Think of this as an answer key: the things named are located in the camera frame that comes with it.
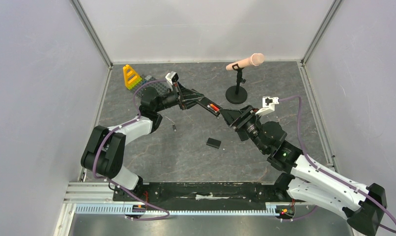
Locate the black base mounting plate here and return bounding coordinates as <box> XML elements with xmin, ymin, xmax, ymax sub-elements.
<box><xmin>113</xmin><ymin>182</ymin><xmax>293</xmax><ymax>211</ymax></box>

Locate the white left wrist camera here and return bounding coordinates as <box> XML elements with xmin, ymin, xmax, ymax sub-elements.
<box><xmin>165</xmin><ymin>71</ymin><xmax>179</xmax><ymax>88</ymax></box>

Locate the black microphone stand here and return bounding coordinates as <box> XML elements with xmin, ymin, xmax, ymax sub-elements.
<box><xmin>226</xmin><ymin>63</ymin><xmax>248</xmax><ymax>104</ymax></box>

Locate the black remote with buttons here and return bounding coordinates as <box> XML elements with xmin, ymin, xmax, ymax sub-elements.
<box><xmin>201</xmin><ymin>97</ymin><xmax>222</xmax><ymax>117</ymax></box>

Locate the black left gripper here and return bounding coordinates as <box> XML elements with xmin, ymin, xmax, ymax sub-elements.
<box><xmin>154</xmin><ymin>81</ymin><xmax>205</xmax><ymax>112</ymax></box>

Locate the black battery cover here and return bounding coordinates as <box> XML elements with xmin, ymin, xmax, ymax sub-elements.
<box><xmin>206</xmin><ymin>138</ymin><xmax>221</xmax><ymax>149</ymax></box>

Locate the grey studded baseplate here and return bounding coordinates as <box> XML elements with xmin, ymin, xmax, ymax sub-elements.
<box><xmin>128</xmin><ymin>75</ymin><xmax>169</xmax><ymax>98</ymax></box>

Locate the black orange AAA battery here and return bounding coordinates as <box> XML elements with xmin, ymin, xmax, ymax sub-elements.
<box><xmin>209</xmin><ymin>104</ymin><xmax>220</xmax><ymax>112</ymax></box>

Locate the yellow toy ladder block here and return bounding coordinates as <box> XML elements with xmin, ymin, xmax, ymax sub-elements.
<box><xmin>122</xmin><ymin>64</ymin><xmax>142</xmax><ymax>90</ymax></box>

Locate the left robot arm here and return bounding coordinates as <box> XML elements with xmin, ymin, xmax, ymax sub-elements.
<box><xmin>81</xmin><ymin>82</ymin><xmax>204</xmax><ymax>201</ymax></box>

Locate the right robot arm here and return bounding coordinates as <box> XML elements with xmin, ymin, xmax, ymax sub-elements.
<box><xmin>220</xmin><ymin>105</ymin><xmax>387</xmax><ymax>236</ymax></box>

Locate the pink microphone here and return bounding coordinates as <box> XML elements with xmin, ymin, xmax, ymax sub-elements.
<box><xmin>226</xmin><ymin>53</ymin><xmax>265</xmax><ymax>71</ymax></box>

